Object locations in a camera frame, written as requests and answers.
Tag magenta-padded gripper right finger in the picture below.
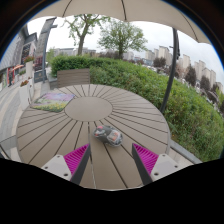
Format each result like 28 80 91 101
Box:
131 143 183 186

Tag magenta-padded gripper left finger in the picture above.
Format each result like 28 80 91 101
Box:
41 143 93 186

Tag grey transparent computer mouse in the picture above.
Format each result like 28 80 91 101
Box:
92 124 124 148

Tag flower-print mouse pad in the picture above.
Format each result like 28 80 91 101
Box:
29 92 76 113

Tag low white flower planter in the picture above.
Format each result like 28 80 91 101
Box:
18 79 34 111

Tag green trimmed hedge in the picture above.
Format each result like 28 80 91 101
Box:
50 54 224 163

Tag brown slatted wooden chair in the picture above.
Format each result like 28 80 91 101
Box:
56 68 92 89

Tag dark curved parasol pole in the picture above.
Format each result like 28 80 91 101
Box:
159 28 181 114

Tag tall white flower planter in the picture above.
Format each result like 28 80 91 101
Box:
23 55 35 81

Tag distant apartment buildings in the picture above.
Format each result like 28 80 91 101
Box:
144 45 224 94

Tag grey shopfront building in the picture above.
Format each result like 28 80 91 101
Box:
0 24 38 91

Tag grey sign pylon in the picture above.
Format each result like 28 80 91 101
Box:
33 17 58 84

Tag sparse-leaved tree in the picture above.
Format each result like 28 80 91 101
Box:
63 13 111 57

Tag full leafy tree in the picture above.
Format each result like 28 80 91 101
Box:
97 19 148 60

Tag beige parasol canopy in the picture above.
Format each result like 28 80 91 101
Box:
31 0 211 45

